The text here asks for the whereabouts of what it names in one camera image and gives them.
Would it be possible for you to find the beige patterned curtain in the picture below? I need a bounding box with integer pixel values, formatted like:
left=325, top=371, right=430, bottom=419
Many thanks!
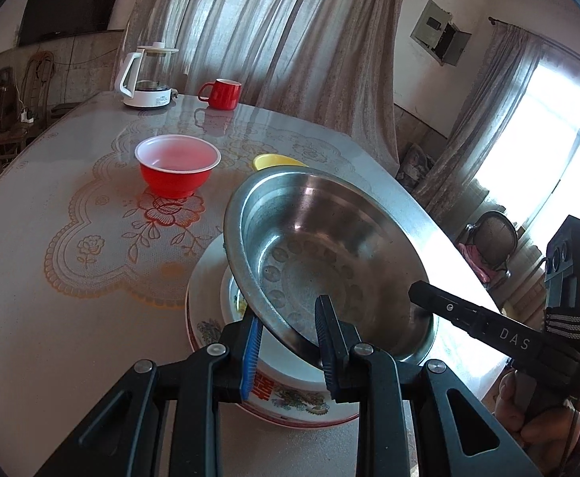
left=111, top=0, right=415, bottom=175

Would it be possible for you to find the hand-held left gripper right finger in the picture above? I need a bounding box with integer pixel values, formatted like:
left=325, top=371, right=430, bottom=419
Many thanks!
left=315, top=294, right=542, bottom=477

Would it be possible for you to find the yellow plastic bowl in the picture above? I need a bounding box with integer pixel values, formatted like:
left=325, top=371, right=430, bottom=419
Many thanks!
left=253, top=153, right=308, bottom=172

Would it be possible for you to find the bright window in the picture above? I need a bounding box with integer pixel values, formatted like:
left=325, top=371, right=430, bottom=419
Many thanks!
left=469, top=60, right=580, bottom=239

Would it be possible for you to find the person's right hand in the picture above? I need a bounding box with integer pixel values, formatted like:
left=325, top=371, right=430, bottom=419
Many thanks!
left=493, top=372, right=580, bottom=458

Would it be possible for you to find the round back chair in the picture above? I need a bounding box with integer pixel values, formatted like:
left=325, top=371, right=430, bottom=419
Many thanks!
left=461, top=210, right=520, bottom=289

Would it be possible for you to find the beige window curtain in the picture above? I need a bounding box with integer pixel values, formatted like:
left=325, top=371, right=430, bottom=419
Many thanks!
left=412, top=22, right=559, bottom=224

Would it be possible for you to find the white glass electric kettle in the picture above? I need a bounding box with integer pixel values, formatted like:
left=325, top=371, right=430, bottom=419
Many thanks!
left=116, top=42, right=180, bottom=109

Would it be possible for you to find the patterned cushion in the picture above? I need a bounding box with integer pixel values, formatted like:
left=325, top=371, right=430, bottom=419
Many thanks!
left=397, top=142, right=436, bottom=193

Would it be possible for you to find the black wall television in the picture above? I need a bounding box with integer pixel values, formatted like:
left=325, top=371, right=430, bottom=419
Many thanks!
left=16, top=0, right=130, bottom=48

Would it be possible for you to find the wooden chair with curved back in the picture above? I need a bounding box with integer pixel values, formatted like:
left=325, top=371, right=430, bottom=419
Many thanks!
left=21, top=52, right=55, bottom=125

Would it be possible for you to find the stainless steel bowl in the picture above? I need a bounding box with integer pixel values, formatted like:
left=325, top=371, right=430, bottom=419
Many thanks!
left=223, top=166, right=440, bottom=371

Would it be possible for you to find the grey wall electrical box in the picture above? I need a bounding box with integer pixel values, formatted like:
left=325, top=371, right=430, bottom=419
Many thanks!
left=409, top=0, right=472, bottom=68

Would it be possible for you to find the white floral enamel plate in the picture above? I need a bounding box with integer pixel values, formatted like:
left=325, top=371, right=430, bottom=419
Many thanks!
left=185, top=233, right=363, bottom=428

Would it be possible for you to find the red mug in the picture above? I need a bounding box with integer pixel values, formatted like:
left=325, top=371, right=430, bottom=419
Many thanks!
left=198, top=78, right=242, bottom=110

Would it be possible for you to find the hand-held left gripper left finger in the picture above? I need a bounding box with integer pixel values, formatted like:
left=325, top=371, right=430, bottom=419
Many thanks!
left=36, top=315, right=263, bottom=477

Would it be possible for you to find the dark wooden chair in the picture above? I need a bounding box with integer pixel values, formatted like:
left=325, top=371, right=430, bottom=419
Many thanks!
left=0, top=87, right=28, bottom=165

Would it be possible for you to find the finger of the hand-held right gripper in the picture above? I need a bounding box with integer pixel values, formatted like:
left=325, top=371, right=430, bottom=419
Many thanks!
left=408, top=281, right=485, bottom=334

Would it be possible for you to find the orange floral lace table cover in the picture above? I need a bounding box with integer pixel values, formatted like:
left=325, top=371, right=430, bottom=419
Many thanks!
left=44, top=116, right=370, bottom=309

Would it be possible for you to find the red plastic bowl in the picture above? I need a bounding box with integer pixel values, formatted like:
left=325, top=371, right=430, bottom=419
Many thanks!
left=134, top=134, right=222, bottom=200

